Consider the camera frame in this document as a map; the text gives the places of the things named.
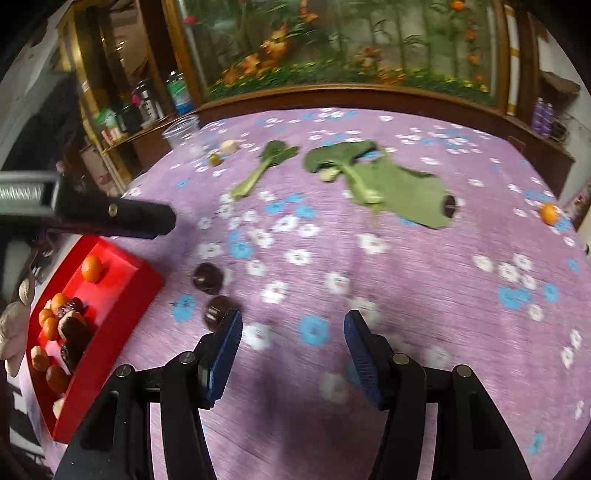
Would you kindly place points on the pale vegetable stub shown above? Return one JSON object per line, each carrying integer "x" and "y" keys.
{"x": 328, "y": 174}

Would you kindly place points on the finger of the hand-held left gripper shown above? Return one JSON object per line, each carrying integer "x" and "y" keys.
{"x": 134, "y": 217}

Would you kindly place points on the green olive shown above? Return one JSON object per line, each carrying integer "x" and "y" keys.
{"x": 214, "y": 160}

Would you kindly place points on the aquarium with artificial plants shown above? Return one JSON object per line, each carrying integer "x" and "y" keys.
{"x": 346, "y": 41}

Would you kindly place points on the green packet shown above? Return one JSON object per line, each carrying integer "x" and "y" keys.
{"x": 108, "y": 122}

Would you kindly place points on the steel thermos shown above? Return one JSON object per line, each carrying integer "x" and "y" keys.
{"x": 147, "y": 99}

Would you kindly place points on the wooden cabinet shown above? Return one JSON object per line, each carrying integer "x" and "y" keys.
{"x": 323, "y": 94}

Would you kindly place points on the pale banana piece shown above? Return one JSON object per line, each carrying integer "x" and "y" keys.
{"x": 229, "y": 146}

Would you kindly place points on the dark plum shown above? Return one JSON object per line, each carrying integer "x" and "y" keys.
{"x": 217, "y": 311}
{"x": 449, "y": 206}
{"x": 207, "y": 278}

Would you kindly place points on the beige fuzzy cloth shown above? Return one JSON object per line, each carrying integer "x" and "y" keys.
{"x": 14, "y": 327}

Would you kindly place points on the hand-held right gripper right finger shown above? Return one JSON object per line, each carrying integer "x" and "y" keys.
{"x": 364, "y": 355}

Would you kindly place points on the black kettle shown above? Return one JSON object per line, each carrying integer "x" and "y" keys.
{"x": 131, "y": 119}

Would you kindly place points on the large bok choy leaf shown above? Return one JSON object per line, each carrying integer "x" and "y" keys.
{"x": 415, "y": 194}
{"x": 337, "y": 154}

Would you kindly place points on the small bok choy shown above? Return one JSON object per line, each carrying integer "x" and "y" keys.
{"x": 261, "y": 170}

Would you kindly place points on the green blue plastic bottle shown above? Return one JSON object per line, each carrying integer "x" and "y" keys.
{"x": 179, "y": 94}

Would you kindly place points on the purple bottle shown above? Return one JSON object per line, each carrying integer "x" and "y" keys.
{"x": 549, "y": 121}
{"x": 538, "y": 116}

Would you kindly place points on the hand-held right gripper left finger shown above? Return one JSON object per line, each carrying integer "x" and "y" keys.
{"x": 224, "y": 355}

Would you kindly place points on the white rolled poster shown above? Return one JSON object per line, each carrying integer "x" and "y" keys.
{"x": 511, "y": 60}

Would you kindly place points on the clear glass jar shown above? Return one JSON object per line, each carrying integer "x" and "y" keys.
{"x": 182, "y": 131}

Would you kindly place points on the purple floral tablecloth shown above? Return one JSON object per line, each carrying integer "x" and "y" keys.
{"x": 415, "y": 300}

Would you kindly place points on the small orange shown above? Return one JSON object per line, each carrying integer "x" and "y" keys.
{"x": 549, "y": 213}

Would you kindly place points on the red box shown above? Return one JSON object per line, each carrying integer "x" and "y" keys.
{"x": 120, "y": 295}

